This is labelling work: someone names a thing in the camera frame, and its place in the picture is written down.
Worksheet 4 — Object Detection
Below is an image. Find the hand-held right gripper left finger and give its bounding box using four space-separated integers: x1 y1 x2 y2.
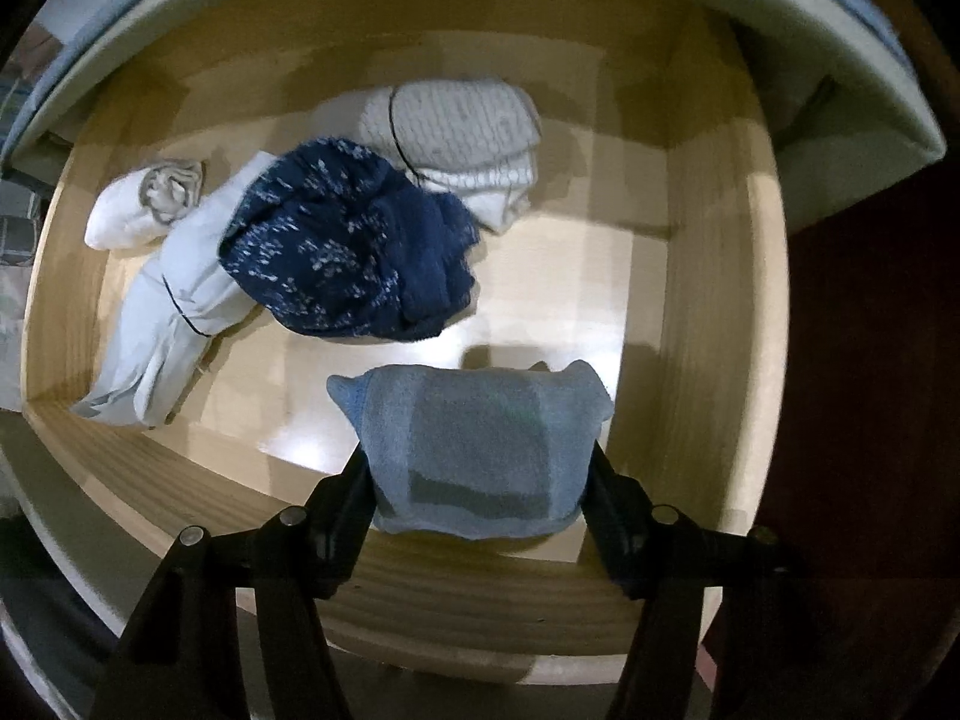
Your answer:
90 446 376 720

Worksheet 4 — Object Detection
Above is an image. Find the white and grey rolled sock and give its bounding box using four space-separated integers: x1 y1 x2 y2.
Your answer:
84 157 211 252

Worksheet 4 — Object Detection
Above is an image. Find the pale grey black-trimmed underwear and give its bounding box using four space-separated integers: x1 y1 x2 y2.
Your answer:
71 150 282 428

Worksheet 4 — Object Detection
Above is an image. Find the white knit underwear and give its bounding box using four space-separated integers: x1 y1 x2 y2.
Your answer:
358 77 542 235

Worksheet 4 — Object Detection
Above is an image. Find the blue underwear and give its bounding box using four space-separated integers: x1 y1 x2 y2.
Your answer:
326 360 616 541

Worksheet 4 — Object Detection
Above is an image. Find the blue plaid cloth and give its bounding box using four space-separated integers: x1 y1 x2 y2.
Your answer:
0 82 42 263

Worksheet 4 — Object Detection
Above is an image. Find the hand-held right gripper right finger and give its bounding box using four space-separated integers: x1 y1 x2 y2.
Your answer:
585 439 848 720

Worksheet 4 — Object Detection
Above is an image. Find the navy speckled underwear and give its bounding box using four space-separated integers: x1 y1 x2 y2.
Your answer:
217 136 481 342

